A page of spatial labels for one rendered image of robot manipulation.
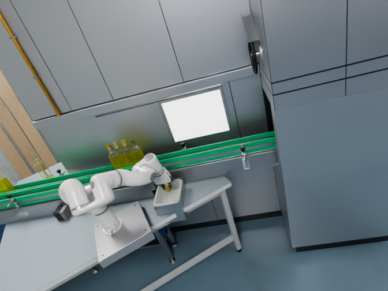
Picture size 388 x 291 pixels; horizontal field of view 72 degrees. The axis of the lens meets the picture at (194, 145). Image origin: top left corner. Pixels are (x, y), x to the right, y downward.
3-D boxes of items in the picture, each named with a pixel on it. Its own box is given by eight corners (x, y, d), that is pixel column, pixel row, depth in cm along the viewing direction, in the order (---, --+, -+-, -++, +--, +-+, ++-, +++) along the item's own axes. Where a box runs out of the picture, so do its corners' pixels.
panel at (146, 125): (231, 129, 189) (221, 84, 171) (232, 131, 186) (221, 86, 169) (116, 154, 205) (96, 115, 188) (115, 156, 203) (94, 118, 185)
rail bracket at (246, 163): (250, 165, 181) (244, 137, 170) (253, 181, 167) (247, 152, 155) (243, 166, 182) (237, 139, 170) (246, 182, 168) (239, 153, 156)
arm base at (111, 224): (124, 231, 157) (112, 213, 149) (104, 242, 155) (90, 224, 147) (121, 215, 170) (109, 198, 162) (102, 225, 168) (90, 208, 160)
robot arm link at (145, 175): (109, 183, 134) (141, 174, 150) (126, 193, 127) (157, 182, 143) (110, 167, 132) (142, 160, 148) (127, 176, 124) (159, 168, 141)
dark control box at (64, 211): (73, 212, 198) (67, 204, 193) (68, 220, 191) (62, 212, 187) (63, 213, 199) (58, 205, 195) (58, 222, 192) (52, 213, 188)
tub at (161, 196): (185, 187, 185) (182, 178, 181) (183, 211, 166) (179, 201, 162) (162, 191, 188) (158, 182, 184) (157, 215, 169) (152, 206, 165)
